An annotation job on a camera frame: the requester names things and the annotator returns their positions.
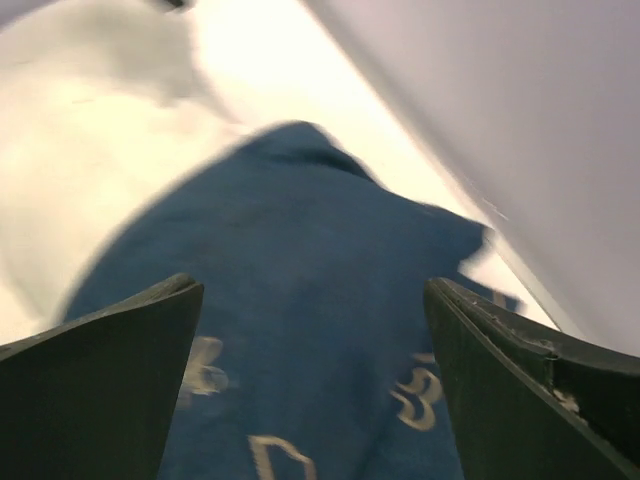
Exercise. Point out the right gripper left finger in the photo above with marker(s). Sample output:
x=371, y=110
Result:
x=93, y=398

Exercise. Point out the white pillow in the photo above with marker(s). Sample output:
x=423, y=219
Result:
x=105, y=106

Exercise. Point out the dark blue embroidered pillowcase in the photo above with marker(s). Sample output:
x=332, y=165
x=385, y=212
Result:
x=312, y=358

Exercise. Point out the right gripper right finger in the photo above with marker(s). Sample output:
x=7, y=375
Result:
x=528, y=402

